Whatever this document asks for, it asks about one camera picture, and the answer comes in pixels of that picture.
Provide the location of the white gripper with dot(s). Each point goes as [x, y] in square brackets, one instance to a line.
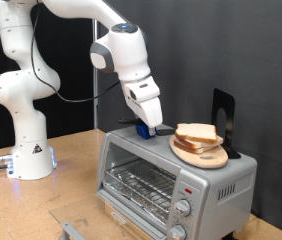
[149, 110]

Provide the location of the metal spatula with blue block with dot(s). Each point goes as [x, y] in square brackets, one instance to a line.
[142, 131]

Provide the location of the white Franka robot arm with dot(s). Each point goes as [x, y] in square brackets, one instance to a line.
[27, 133]

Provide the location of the silver toaster oven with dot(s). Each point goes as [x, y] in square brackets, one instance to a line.
[214, 173]

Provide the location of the silver oven knob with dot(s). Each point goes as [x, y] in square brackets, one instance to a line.
[182, 207]
[177, 232]

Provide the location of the vertical metal pole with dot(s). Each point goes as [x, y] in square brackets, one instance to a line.
[95, 113]

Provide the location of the round wooden cutting board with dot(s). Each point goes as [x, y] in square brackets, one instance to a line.
[211, 160]

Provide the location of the black metal bookend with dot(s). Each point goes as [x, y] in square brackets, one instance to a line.
[224, 98]

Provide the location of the black curtain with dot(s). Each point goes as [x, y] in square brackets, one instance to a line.
[71, 116]

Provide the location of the grey backdrop cloth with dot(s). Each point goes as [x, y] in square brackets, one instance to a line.
[214, 50]

